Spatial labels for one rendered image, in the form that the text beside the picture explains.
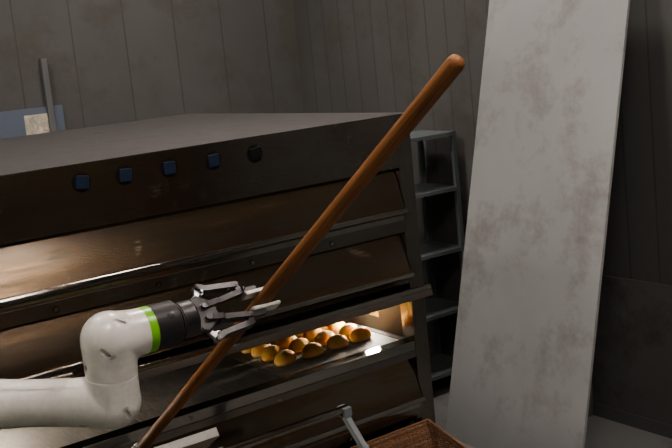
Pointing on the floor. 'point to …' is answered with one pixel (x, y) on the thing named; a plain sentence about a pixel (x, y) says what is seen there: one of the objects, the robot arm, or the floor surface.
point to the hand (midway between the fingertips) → (260, 299)
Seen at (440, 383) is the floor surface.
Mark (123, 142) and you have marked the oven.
